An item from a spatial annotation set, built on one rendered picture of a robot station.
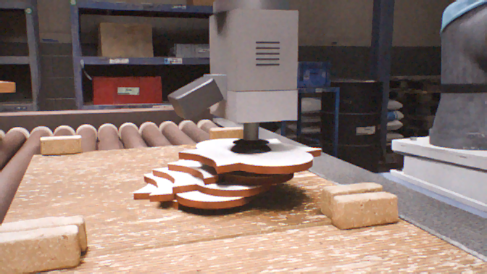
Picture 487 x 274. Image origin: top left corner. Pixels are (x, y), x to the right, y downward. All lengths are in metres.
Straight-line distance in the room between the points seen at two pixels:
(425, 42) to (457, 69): 5.90
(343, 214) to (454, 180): 0.38
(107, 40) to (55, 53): 0.80
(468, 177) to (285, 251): 0.43
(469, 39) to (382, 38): 4.10
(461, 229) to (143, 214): 0.31
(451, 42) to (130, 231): 0.57
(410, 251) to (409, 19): 6.19
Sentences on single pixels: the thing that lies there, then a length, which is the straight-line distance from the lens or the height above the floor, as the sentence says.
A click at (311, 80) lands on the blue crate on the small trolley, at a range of 3.75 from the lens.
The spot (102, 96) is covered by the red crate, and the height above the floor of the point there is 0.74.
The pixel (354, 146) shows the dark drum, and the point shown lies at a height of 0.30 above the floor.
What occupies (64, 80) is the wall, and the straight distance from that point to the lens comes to 5.19.
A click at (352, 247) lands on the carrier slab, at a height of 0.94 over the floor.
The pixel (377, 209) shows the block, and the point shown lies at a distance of 0.41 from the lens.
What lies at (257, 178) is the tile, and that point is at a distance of 0.43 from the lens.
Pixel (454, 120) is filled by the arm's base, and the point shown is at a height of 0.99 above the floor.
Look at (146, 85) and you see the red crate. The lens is 4.55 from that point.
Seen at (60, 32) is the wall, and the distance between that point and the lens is 5.19.
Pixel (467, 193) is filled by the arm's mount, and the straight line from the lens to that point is 0.74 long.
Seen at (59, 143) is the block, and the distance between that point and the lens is 0.74.
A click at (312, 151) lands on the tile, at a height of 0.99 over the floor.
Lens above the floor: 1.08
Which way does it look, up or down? 10 degrees down
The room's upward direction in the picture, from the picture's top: straight up
